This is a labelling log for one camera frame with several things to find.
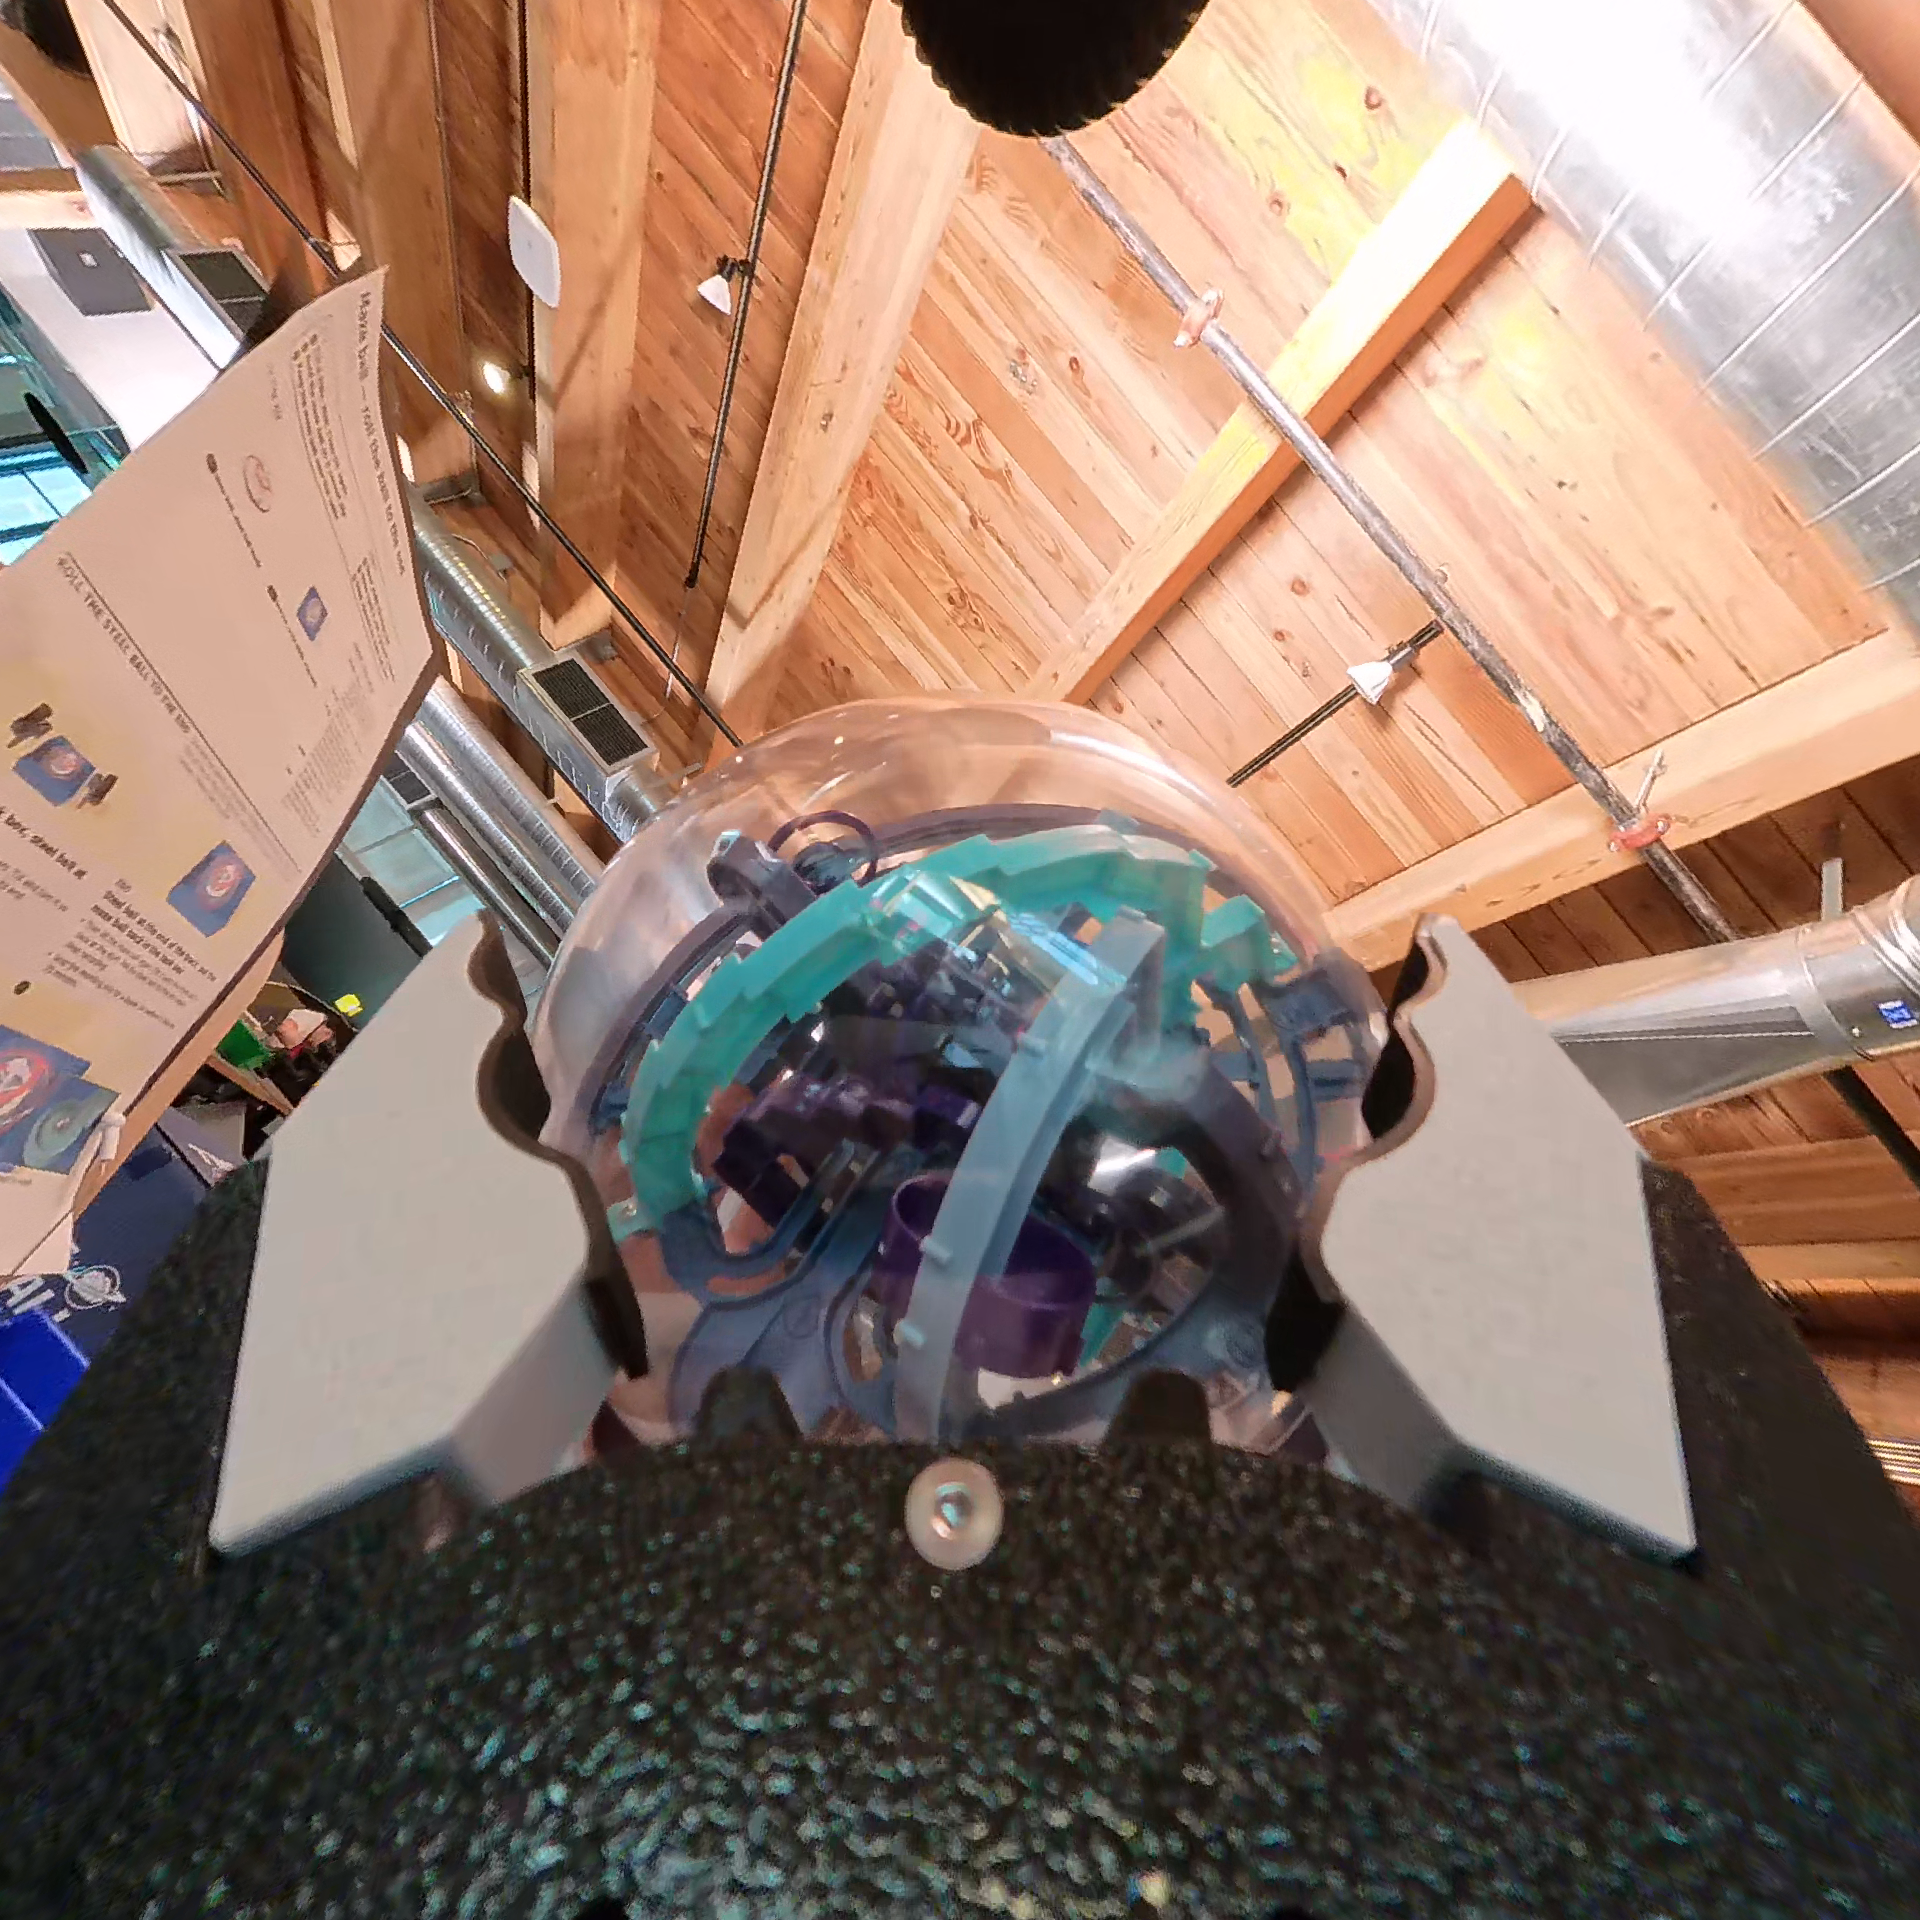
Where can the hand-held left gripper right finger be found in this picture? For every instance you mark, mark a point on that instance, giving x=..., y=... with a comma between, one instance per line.
x=1500, y=1245

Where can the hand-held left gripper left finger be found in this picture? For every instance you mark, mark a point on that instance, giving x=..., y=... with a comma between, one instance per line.
x=404, y=1245

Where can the clear maze ball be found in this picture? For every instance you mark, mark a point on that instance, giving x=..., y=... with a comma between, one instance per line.
x=959, y=1081

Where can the blue printed bin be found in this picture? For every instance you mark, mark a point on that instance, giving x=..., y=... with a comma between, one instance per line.
x=60, y=1350

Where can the white track spotlight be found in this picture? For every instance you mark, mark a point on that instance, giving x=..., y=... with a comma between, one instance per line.
x=1373, y=682
x=716, y=293

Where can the printed instruction sheet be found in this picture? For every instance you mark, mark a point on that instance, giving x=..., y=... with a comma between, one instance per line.
x=195, y=629

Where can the silver ceiling pipe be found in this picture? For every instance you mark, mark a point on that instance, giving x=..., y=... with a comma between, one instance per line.
x=1349, y=487

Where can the thin ceiling rod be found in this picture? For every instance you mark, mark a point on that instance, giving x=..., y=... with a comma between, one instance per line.
x=449, y=407

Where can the white ceiling access point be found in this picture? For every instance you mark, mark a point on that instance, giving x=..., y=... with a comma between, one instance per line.
x=533, y=252

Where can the black round lamp on pole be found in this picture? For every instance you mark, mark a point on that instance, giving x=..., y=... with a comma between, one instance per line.
x=1048, y=61

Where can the grey duct with blue label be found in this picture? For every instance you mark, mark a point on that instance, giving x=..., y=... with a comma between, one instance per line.
x=1724, y=1004

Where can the slim silver duct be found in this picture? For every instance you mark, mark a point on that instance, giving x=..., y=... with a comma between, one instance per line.
x=480, y=780

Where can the black light track rail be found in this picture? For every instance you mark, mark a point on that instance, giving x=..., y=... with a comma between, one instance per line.
x=716, y=450
x=1289, y=739

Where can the silver duct with vent grille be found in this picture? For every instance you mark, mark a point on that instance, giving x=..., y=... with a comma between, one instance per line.
x=494, y=629

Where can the large silver ventilation duct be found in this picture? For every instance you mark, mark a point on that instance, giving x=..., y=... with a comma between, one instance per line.
x=1724, y=225

